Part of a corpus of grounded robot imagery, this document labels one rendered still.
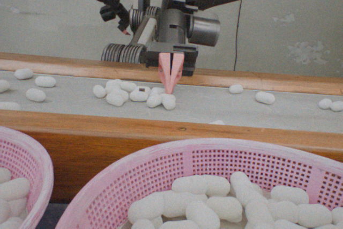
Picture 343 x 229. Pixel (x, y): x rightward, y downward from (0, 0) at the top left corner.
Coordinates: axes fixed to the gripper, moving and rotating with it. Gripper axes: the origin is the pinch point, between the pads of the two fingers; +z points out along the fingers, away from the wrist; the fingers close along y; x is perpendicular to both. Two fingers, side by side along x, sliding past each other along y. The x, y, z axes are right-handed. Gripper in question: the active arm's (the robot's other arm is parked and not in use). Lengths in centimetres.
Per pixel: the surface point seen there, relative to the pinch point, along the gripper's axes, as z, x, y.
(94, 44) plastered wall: -145, 145, -65
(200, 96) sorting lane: -2.7, 4.6, 6.6
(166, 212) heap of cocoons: 24.2, -17.8, -0.4
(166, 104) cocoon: 4.7, -3.3, -0.4
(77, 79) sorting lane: -7.7, 9.1, -20.2
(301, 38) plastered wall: -156, 128, 119
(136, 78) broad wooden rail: -10.2, 10.3, -7.5
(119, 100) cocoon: 4.7, -3.4, -8.3
